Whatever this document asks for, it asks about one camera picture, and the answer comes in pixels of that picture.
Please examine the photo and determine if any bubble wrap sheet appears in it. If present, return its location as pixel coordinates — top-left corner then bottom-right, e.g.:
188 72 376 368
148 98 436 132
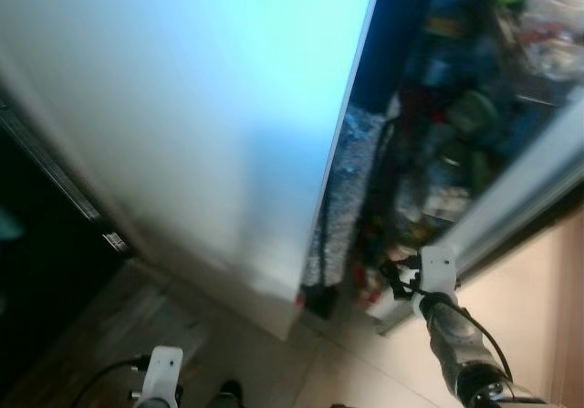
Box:
301 107 389 290

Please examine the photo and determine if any black robot left foot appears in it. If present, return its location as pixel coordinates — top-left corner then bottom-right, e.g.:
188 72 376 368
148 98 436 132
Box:
214 381 245 408

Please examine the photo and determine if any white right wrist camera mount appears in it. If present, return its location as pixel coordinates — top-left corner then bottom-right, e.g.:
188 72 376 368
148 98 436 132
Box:
420 246 457 299

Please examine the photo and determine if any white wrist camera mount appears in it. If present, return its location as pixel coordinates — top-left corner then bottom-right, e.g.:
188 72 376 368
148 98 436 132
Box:
420 246 457 299
141 346 183 404

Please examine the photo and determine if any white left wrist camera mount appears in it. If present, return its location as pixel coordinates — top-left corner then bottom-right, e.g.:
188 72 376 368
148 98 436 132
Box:
141 346 183 404

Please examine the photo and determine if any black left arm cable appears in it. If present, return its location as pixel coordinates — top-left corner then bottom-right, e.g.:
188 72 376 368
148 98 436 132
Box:
71 358 151 408

